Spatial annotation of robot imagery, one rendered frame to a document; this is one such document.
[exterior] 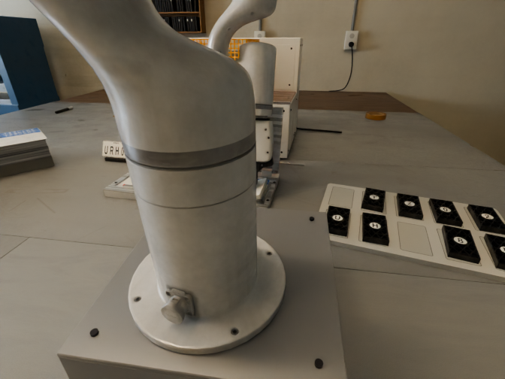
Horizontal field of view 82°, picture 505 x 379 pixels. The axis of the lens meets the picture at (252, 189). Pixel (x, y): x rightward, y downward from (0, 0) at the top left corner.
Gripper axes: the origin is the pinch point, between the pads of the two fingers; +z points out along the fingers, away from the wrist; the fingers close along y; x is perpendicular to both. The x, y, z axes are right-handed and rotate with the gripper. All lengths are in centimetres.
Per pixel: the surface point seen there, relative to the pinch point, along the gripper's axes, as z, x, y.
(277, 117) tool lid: -15.6, 10.9, 4.1
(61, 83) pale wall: -33, 169, -221
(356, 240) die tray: 7.4, -12.9, 25.3
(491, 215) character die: 3, 1, 55
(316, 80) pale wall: -44, 185, 10
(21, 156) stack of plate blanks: 0, 1, -74
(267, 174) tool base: 0.4, 10.6, 2.5
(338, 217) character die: 4.9, -7.4, 21.8
